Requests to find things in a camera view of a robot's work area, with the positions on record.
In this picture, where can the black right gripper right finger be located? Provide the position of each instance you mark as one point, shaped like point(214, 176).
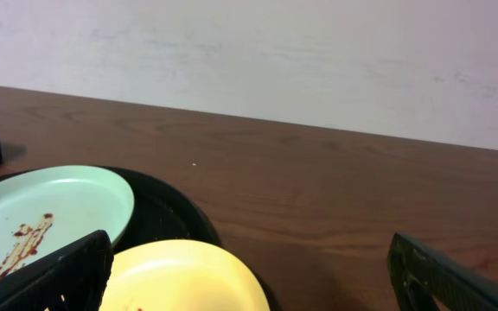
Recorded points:
point(421, 277)

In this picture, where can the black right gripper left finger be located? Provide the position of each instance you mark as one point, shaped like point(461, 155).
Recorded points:
point(71, 278)

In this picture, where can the pale green plate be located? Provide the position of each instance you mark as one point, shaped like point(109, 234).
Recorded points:
point(46, 209)

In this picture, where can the yellow plate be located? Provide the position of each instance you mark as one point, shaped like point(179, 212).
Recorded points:
point(181, 275)

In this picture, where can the round black tray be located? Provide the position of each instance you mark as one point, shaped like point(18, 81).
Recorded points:
point(162, 212)

